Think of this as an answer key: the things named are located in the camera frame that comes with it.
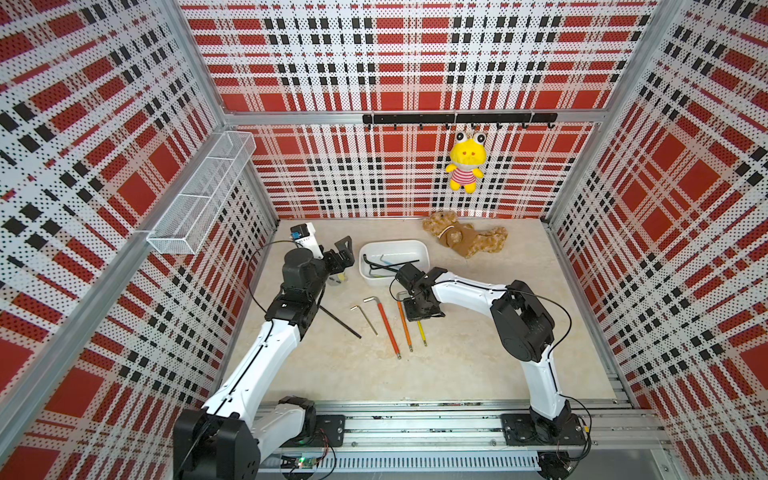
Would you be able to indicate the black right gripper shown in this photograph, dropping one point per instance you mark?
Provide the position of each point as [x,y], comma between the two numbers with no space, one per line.
[411,316]

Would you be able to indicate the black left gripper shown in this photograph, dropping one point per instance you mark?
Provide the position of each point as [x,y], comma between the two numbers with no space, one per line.
[344,255]

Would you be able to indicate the orange handled hex key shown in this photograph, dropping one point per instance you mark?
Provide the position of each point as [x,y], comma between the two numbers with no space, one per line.
[400,297]

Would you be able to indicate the short black hex key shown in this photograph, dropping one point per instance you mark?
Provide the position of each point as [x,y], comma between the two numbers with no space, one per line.
[377,269]

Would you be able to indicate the yellow handled hex key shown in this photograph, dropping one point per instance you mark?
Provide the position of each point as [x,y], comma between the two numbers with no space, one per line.
[422,334]

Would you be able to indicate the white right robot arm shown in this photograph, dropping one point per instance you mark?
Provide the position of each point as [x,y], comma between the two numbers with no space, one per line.
[526,332]

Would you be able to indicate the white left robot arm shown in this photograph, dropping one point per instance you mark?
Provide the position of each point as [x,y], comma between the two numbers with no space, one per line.
[226,438]

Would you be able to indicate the white plastic storage box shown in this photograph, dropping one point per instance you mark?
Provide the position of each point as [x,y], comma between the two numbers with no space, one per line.
[394,251]

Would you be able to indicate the small silver hex key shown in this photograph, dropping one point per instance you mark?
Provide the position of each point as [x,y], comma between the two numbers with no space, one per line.
[358,309]

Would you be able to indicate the long black hex key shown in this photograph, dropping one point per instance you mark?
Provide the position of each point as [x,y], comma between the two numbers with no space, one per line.
[340,322]

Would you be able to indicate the clear tape roll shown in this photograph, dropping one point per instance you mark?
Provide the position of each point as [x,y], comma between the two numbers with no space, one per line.
[337,279]

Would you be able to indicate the brown plush teddy bear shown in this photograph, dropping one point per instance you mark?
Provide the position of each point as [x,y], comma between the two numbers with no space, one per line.
[463,238]

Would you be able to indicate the yellow frog plush toy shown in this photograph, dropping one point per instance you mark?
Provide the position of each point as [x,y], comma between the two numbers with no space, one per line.
[467,156]

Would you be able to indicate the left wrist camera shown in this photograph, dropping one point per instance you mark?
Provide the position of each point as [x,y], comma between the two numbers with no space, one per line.
[303,236]

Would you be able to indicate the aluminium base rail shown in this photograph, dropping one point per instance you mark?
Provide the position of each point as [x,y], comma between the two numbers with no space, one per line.
[604,439]

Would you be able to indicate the black wall hook rail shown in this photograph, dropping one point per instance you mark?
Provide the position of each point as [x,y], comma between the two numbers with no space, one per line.
[524,118]

